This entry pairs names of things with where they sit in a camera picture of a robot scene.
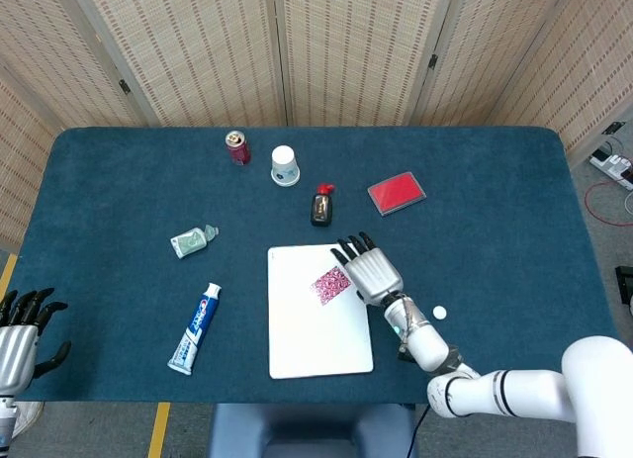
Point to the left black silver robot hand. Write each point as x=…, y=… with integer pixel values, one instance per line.
x=17, y=351

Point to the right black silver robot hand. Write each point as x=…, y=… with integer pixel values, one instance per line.
x=373, y=275

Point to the pink patterned card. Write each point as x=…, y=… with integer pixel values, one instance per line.
x=329, y=287

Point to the white round magnet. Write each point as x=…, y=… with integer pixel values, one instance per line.
x=440, y=313

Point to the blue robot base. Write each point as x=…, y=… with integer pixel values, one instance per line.
x=311, y=430

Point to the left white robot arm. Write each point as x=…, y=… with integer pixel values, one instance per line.
x=6, y=421

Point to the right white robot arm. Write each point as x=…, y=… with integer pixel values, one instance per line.
x=524, y=389

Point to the white rectangular board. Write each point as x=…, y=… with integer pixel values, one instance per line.
x=306, y=339

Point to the white shoe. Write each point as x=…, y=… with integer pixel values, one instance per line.
x=29, y=416

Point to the yellow floor tape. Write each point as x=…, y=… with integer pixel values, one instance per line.
x=159, y=430
x=7, y=275

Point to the dark sauce bottle red cap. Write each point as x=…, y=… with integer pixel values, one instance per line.
x=322, y=210

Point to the red ink pad box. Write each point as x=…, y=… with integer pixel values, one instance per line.
x=396, y=192

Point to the white paper cup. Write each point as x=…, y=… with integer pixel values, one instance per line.
x=285, y=168

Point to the blue tablecloth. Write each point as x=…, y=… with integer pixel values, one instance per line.
x=123, y=206

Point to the red soda can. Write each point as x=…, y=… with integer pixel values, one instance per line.
x=239, y=152

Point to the blue white toothpaste tube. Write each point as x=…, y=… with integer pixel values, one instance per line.
x=198, y=324

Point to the crumpled green wrapper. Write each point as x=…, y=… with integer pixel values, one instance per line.
x=189, y=243

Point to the black screen hinge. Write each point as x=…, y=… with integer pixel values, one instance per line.
x=613, y=128
x=124, y=86
x=433, y=62

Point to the black device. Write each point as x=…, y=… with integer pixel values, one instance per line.
x=625, y=282

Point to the white power strip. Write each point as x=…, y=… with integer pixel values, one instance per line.
x=613, y=166

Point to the woven folding screen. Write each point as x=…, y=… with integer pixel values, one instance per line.
x=222, y=47

